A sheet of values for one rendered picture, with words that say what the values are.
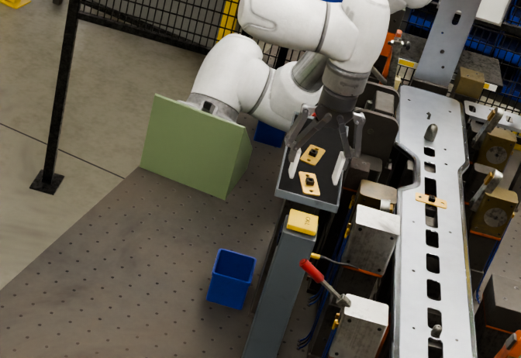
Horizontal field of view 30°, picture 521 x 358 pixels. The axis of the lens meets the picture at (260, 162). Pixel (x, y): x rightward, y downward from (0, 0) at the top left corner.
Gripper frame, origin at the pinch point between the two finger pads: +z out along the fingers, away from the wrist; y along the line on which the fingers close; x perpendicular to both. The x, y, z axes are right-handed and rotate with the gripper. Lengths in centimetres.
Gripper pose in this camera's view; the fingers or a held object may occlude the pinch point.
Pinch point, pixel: (315, 169)
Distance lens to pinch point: 209.4
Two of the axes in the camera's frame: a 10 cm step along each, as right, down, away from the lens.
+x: -0.9, -5.4, 8.3
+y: 9.7, 1.5, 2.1
